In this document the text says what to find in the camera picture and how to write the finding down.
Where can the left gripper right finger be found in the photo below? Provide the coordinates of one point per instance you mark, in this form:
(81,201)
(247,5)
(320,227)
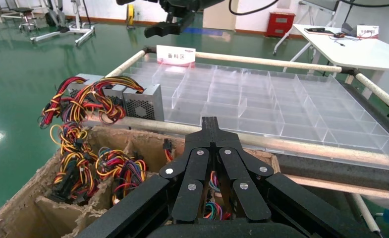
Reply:
(233,164)

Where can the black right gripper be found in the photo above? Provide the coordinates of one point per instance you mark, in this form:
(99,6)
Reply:
(187,5)

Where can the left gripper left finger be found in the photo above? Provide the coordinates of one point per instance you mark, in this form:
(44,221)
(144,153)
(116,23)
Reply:
(194,164)

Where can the black pipe joint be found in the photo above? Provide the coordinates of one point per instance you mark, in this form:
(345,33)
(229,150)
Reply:
(349,70)
(149,50)

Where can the white sign card red stripe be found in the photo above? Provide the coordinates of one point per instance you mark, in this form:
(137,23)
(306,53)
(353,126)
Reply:
(176,52)

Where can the beige rack pipe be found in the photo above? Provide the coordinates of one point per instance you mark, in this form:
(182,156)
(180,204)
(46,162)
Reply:
(378,92)
(148,122)
(263,60)
(125,64)

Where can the clear acrylic divider tray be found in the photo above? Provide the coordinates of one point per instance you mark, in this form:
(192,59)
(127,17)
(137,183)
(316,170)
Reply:
(233,98)

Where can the white metal floor stand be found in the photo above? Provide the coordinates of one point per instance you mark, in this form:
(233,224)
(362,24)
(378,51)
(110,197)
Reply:
(84,36)

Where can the beige door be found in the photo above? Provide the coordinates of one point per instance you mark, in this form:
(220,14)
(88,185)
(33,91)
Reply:
(220,19)

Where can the black rack strip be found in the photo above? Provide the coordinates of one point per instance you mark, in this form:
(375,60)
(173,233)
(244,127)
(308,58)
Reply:
(345,170)

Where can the beige lower rack board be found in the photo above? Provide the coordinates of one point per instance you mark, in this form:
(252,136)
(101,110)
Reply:
(345,188)

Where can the black stool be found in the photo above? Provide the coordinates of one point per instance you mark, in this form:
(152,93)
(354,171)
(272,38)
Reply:
(23,10)

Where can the red cabinet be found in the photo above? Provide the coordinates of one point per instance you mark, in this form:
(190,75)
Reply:
(279,24)

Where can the white rack leg pipe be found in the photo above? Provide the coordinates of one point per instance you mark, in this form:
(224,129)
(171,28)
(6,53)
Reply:
(365,213)

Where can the black tablet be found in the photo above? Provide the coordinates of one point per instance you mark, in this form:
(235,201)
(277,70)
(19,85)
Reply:
(315,30)

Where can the black computer mouse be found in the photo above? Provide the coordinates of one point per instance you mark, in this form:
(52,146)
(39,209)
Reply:
(338,34)

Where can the white table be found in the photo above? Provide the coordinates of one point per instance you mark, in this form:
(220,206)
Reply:
(361,52)

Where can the brown cardboard divider box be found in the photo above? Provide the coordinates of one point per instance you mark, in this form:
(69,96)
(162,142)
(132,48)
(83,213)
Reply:
(23,210)

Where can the small white table sign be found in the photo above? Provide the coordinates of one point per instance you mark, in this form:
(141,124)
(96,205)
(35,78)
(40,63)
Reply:
(367,31)

